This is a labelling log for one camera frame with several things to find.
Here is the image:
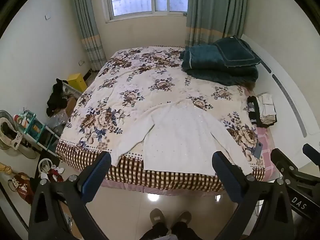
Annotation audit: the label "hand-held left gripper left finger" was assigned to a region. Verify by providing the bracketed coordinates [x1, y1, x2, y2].
[28, 151, 112, 240]

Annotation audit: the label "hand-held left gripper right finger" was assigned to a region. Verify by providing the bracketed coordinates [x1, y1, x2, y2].
[211, 151, 295, 240]

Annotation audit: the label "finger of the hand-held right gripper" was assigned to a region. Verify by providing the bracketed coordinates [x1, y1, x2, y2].
[302, 143, 320, 161]
[270, 148, 300, 180]

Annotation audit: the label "white knit sweater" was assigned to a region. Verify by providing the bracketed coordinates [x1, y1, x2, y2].
[111, 100, 253, 176]

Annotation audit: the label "stack of folded pale clothes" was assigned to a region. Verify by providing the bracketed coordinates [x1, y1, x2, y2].
[257, 93, 277, 126]

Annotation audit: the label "black striped folded clothes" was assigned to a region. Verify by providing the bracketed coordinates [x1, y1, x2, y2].
[247, 95, 262, 127]

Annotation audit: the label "blue phone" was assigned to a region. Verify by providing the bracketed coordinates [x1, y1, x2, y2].
[253, 141, 263, 159]

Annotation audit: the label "pink checked bed sheet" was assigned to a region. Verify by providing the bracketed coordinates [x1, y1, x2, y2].
[254, 125, 275, 179]

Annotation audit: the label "white round basket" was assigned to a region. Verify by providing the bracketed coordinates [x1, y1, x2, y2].
[37, 158, 60, 180]

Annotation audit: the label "person's grey slipper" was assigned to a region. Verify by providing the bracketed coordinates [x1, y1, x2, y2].
[149, 208, 165, 228]
[176, 211, 192, 228]

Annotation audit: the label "clear plastic bag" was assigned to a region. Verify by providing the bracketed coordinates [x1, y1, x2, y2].
[46, 110, 70, 133]

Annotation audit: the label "white headboard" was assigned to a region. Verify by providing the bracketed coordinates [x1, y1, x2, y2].
[240, 34, 320, 167]

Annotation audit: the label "red printed bag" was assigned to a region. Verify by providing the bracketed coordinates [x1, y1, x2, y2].
[7, 172, 35, 205]

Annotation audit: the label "cardboard box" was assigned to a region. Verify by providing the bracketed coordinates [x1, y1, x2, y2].
[64, 96, 78, 118]

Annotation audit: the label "teal storage rack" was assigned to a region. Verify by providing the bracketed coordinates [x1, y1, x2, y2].
[15, 110, 61, 156]

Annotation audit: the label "person's dark trouser legs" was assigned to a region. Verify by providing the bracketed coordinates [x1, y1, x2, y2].
[144, 221, 198, 240]

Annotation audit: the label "black garment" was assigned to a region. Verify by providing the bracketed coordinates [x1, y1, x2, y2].
[46, 78, 68, 117]

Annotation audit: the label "yellow box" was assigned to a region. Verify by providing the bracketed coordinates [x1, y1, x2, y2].
[67, 73, 88, 93]

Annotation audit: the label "white floor fan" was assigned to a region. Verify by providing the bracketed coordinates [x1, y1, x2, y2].
[0, 110, 24, 151]

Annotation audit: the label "floral bedspread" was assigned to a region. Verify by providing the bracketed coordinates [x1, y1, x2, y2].
[55, 45, 265, 193]

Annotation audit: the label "teal folded blanket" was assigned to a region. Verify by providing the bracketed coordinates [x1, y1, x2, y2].
[180, 44, 259, 87]

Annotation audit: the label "teal pillow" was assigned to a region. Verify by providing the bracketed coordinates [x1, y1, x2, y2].
[215, 36, 262, 68]

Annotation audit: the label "grey-green striped curtain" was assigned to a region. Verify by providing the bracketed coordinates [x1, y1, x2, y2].
[184, 0, 248, 48]
[69, 0, 108, 72]

